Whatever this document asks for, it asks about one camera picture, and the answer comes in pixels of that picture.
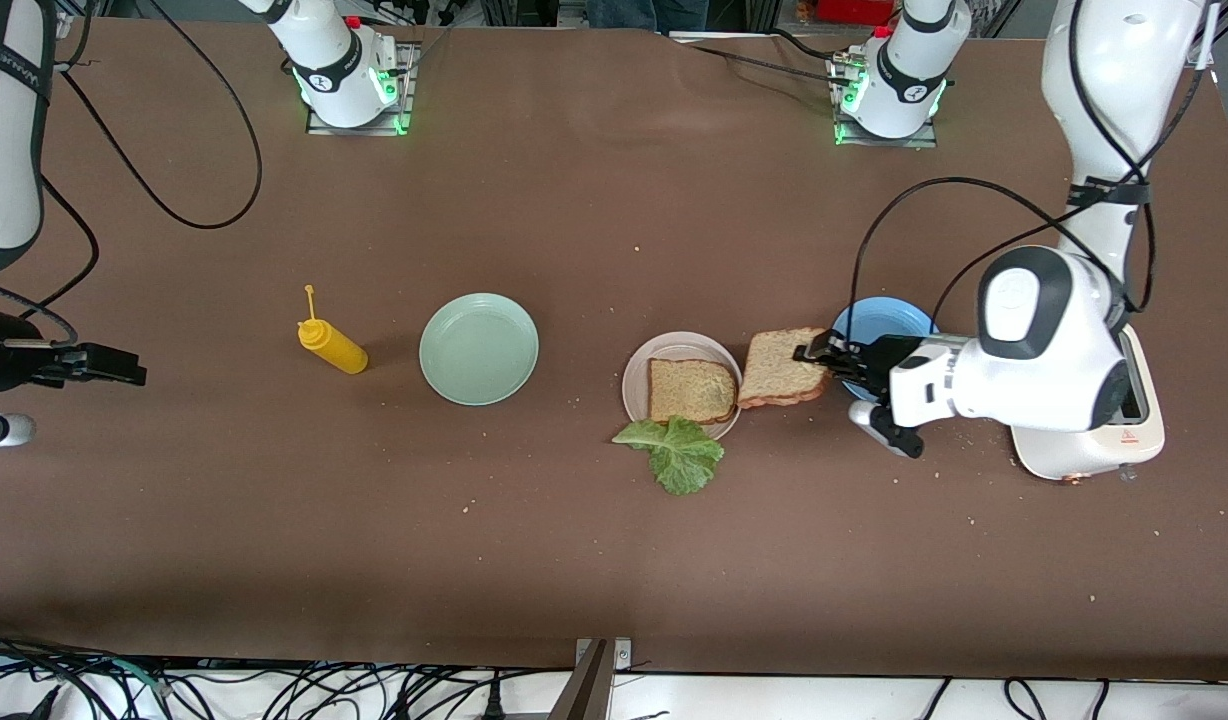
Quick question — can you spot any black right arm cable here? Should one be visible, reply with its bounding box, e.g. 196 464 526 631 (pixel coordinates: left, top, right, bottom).
0 0 263 346

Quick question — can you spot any green lettuce leaf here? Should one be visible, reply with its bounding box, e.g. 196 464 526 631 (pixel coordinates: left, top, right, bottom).
612 416 725 497

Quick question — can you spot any person in blue jeans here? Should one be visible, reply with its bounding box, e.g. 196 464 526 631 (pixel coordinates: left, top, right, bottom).
584 0 710 31

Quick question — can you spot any white two-slot toaster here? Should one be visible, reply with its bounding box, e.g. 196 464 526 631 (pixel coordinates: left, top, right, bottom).
1009 325 1167 486

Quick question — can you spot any black base power cable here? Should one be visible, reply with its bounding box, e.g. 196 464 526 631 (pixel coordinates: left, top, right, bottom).
674 38 845 83

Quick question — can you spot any metal equipment rack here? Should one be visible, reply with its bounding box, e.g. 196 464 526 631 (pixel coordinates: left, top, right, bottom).
479 0 587 31

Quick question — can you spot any toasted brown bread slice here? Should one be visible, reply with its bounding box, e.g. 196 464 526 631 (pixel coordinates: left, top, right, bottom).
736 327 833 410
647 357 737 426

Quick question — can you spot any yellow mustard squeeze bottle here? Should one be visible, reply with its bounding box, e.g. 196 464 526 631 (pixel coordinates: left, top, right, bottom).
297 285 369 376

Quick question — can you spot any silver metal table bracket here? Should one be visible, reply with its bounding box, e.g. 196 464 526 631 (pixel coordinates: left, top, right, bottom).
574 637 633 673

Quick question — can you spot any red box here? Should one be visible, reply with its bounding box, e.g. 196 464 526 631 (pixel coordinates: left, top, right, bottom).
799 0 900 26

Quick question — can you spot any blue plate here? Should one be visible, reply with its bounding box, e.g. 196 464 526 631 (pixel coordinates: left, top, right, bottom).
831 296 940 351

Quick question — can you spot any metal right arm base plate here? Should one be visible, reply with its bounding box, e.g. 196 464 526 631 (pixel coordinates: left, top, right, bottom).
306 40 416 137

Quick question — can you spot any beige plate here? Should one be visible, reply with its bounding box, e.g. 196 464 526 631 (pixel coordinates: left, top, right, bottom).
621 331 746 443

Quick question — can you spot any aluminium frame profile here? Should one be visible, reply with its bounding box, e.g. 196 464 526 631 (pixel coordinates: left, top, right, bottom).
1196 0 1228 71

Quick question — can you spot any dark metal bar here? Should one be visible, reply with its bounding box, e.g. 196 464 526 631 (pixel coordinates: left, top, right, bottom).
549 640 611 720

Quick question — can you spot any pale green plate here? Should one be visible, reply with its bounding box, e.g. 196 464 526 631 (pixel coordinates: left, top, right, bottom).
419 292 540 407

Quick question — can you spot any black floor cable tangle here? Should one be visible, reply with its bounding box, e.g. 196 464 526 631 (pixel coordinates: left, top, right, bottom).
0 628 575 720

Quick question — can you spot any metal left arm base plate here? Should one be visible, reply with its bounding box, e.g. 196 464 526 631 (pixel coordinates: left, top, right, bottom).
831 55 940 149

